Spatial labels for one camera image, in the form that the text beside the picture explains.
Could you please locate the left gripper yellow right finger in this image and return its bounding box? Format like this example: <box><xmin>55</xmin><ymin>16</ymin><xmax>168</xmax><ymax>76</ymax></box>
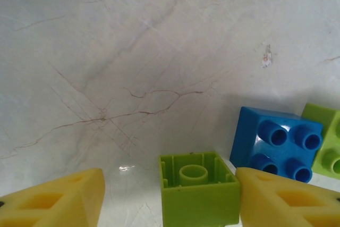
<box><xmin>235</xmin><ymin>167</ymin><xmax>340</xmax><ymax>227</ymax></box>

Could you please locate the blue square lego brick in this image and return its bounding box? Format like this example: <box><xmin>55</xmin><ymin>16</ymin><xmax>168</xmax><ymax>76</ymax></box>
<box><xmin>229</xmin><ymin>106</ymin><xmax>324</xmax><ymax>184</ymax></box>

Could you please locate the green square lego brick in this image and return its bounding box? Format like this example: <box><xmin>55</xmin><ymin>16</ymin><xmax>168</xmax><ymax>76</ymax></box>
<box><xmin>158</xmin><ymin>152</ymin><xmax>241</xmax><ymax>227</ymax></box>
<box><xmin>301</xmin><ymin>103</ymin><xmax>340</xmax><ymax>180</ymax></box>

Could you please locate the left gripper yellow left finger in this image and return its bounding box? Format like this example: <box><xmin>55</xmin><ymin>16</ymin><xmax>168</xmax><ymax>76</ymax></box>
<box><xmin>0</xmin><ymin>168</ymin><xmax>106</xmax><ymax>227</ymax></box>

